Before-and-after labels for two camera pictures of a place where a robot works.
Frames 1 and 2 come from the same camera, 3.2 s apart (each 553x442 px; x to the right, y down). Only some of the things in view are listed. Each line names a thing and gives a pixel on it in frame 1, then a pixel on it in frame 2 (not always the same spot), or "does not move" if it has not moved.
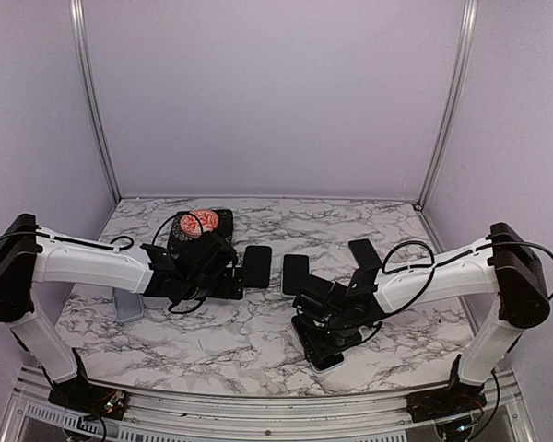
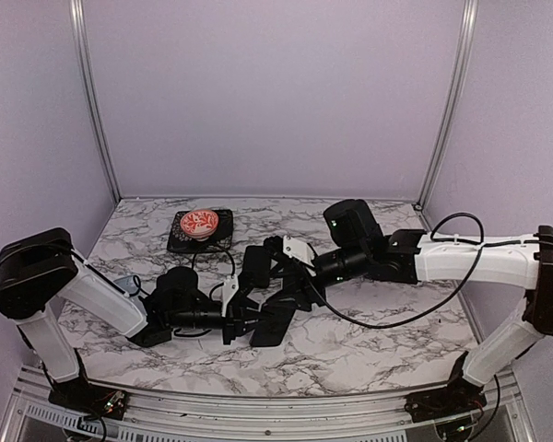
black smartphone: (329, 362) to (271, 328)
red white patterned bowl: (191, 225) does not move
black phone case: (257, 266) does not move
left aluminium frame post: (77, 16) does not move
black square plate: (224, 229) does not move
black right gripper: (323, 349) to (293, 290)
